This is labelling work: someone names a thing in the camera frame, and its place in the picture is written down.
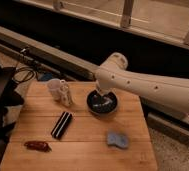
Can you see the grey metal rail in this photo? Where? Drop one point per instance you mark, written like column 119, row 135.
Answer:
column 71, row 62

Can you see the black white striped box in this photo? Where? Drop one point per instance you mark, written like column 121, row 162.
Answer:
column 61, row 125

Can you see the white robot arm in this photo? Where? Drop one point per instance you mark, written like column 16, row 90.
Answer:
column 172, row 92

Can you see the white plastic cup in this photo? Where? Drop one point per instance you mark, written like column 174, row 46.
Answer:
column 53, row 87

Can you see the black round bowl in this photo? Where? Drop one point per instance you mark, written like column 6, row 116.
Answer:
column 101, row 104

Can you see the red chili pepper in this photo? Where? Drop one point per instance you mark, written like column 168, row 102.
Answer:
column 37, row 145

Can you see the wooden railing frame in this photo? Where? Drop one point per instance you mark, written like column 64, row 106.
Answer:
column 163, row 20

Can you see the blue sponge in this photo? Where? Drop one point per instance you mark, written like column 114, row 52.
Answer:
column 119, row 140

